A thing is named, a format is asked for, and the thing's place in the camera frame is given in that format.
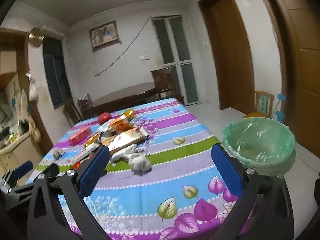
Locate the gold wall clock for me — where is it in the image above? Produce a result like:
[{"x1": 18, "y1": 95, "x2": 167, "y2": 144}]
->
[{"x1": 28, "y1": 27, "x2": 45, "y2": 47}]

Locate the dark window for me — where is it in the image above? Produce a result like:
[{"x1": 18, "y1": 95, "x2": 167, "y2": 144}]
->
[{"x1": 43, "y1": 36, "x2": 73, "y2": 109}]

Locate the black basket with clutter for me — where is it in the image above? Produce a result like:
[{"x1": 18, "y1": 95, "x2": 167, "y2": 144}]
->
[{"x1": 77, "y1": 94, "x2": 92, "y2": 117}]

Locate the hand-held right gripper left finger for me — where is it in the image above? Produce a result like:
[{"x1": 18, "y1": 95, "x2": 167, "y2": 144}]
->
[{"x1": 27, "y1": 145, "x2": 110, "y2": 240}]

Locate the blue plastic item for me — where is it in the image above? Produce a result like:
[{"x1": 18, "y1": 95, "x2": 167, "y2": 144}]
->
[{"x1": 274, "y1": 94, "x2": 287, "y2": 123}]

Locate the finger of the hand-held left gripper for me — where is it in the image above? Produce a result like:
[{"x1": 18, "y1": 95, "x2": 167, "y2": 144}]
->
[
  {"x1": 0, "y1": 161, "x2": 34, "y2": 189},
  {"x1": 5, "y1": 164, "x2": 60, "y2": 205}
]

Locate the wall cable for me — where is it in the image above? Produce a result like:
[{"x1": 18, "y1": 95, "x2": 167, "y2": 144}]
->
[{"x1": 94, "y1": 16, "x2": 152, "y2": 77}]

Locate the dark wooden dining table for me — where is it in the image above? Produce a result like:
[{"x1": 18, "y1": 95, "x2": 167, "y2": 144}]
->
[{"x1": 86, "y1": 81, "x2": 160, "y2": 117}]

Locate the wooden upper cabinet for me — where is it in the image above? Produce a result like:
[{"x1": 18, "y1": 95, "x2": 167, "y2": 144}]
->
[{"x1": 0, "y1": 29, "x2": 28, "y2": 90}]

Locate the flat cardboard sheet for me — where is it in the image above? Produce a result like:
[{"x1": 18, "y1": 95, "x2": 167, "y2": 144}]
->
[{"x1": 101, "y1": 127, "x2": 150, "y2": 153}]

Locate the white crumpled cloth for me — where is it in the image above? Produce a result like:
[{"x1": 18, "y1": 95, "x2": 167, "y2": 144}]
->
[{"x1": 111, "y1": 144, "x2": 150, "y2": 161}]

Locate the trash bin with green bag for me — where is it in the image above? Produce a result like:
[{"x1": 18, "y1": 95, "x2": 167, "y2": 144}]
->
[{"x1": 222, "y1": 117, "x2": 297, "y2": 177}]

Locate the red carton box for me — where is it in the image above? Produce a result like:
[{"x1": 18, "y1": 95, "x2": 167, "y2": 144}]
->
[{"x1": 69, "y1": 126, "x2": 91, "y2": 145}]

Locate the brown wooden door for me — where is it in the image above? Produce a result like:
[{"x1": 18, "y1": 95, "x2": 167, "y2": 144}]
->
[{"x1": 197, "y1": 0, "x2": 255, "y2": 115}]

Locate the dark wooden chair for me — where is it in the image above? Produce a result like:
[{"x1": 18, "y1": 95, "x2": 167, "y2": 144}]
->
[
  {"x1": 64, "y1": 96, "x2": 83, "y2": 128},
  {"x1": 150, "y1": 66, "x2": 185, "y2": 103}
]

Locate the grey crumpled tissue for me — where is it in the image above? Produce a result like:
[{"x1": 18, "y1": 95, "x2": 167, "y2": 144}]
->
[{"x1": 129, "y1": 154, "x2": 152, "y2": 175}]

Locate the kitchen counter cabinet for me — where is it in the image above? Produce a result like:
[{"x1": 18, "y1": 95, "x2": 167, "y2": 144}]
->
[{"x1": 0, "y1": 130, "x2": 43, "y2": 180}]

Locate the hanging white plastic bag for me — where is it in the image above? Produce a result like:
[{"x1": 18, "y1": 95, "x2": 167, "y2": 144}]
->
[{"x1": 26, "y1": 72, "x2": 40, "y2": 100}]

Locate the framed wall picture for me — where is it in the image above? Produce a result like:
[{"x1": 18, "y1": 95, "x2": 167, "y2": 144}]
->
[{"x1": 89, "y1": 20, "x2": 122, "y2": 52}]

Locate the brown wooden door frame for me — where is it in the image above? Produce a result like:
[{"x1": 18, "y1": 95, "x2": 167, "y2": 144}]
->
[{"x1": 252, "y1": 0, "x2": 320, "y2": 205}]

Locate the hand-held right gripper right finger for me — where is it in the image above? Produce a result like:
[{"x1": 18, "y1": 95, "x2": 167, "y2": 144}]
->
[{"x1": 211, "y1": 143, "x2": 294, "y2": 240}]

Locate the orange paper packet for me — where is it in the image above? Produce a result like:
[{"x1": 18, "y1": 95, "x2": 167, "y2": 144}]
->
[{"x1": 109, "y1": 117, "x2": 133, "y2": 132}]

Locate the yellow orange wrapper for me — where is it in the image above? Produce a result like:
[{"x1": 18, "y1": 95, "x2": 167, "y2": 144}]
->
[{"x1": 84, "y1": 132, "x2": 103, "y2": 147}]

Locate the floral striped tablecloth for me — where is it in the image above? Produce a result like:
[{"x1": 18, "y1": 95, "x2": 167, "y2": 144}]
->
[{"x1": 26, "y1": 97, "x2": 253, "y2": 240}]

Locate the white glass door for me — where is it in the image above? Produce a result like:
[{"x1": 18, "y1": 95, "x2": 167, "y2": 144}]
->
[{"x1": 152, "y1": 15, "x2": 199, "y2": 105}]

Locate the small chair with green back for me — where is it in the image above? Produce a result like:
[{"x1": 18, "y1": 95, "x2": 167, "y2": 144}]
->
[{"x1": 244, "y1": 90, "x2": 275, "y2": 119}]

